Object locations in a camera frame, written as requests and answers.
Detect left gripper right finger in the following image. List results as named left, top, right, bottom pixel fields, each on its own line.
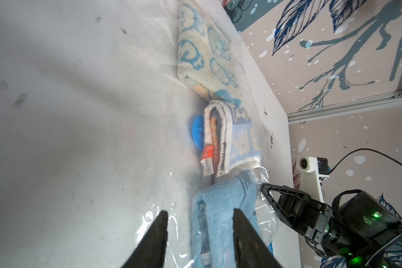
left=233, top=208, right=281, bottom=268

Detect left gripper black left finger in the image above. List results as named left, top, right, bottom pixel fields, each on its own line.
left=122, top=211, right=168, bottom=268

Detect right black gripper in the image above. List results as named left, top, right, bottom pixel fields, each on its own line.
left=261, top=183, right=358, bottom=258

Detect clear vacuum bag blue zip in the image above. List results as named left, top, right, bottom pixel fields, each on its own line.
left=0, top=0, right=282, bottom=268

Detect cream towel blue faces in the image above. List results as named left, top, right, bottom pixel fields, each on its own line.
left=177, top=1, right=246, bottom=107

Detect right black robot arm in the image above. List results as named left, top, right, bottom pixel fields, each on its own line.
left=261, top=184, right=402, bottom=268

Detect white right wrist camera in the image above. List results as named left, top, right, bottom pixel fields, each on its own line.
left=296, top=156, right=329, bottom=203

